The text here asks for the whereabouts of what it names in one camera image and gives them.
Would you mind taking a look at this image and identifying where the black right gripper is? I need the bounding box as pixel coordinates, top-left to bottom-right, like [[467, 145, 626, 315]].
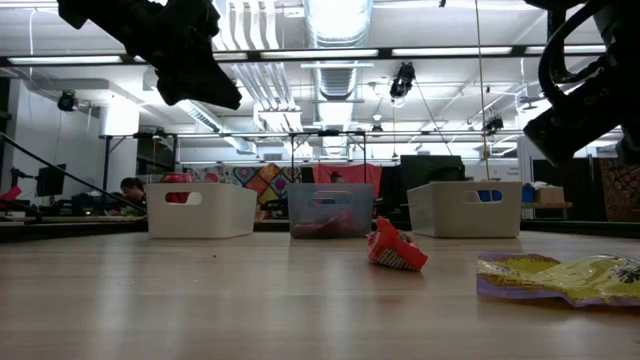
[[523, 59, 640, 167]]

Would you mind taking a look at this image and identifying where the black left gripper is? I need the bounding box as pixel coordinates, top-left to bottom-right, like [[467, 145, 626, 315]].
[[124, 0, 243, 111]]

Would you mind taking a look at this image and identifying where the yellow candy pack purple edge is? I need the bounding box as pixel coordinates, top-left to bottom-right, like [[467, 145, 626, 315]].
[[476, 252, 640, 308]]

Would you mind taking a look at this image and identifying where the black monitor on arm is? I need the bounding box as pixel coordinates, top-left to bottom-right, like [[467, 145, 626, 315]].
[[9, 164, 67, 201]]

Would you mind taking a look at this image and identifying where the patterned hanging rug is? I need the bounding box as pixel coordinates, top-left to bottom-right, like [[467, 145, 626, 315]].
[[598, 157, 640, 223]]

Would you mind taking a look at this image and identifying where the black partition panel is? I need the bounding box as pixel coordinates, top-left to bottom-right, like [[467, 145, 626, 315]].
[[532, 157, 596, 221]]

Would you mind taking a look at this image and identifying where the cardboard box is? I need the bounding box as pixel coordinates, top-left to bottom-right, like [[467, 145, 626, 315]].
[[535, 185, 566, 205]]

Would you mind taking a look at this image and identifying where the colourful patchwork quilt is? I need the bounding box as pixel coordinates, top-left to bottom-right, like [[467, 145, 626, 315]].
[[229, 163, 304, 220]]

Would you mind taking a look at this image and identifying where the white plastic bin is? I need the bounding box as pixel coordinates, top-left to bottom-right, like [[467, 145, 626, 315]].
[[145, 182, 259, 240]]

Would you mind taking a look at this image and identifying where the dark translucent plastic bin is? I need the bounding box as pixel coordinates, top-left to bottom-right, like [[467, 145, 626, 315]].
[[286, 182, 376, 239]]

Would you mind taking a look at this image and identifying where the red hanging cloth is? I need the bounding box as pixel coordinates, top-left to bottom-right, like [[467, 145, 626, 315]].
[[312, 163, 384, 185]]

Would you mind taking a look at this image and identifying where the light grey plastic bin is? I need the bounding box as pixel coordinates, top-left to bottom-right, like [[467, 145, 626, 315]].
[[406, 180, 524, 238]]

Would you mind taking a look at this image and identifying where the black screen panel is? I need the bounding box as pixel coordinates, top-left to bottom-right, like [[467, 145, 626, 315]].
[[398, 154, 466, 184]]

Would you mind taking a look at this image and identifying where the black background rig frame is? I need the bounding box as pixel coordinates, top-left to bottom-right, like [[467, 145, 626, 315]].
[[99, 128, 526, 194]]

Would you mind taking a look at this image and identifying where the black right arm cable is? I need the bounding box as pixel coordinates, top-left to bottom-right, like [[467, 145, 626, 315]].
[[537, 0, 619, 104]]

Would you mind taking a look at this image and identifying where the silver ventilation duct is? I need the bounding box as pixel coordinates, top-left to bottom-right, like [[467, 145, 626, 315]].
[[302, 0, 375, 101]]

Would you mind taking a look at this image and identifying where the black aluminium table frame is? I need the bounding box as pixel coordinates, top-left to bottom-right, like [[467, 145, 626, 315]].
[[0, 130, 640, 245]]

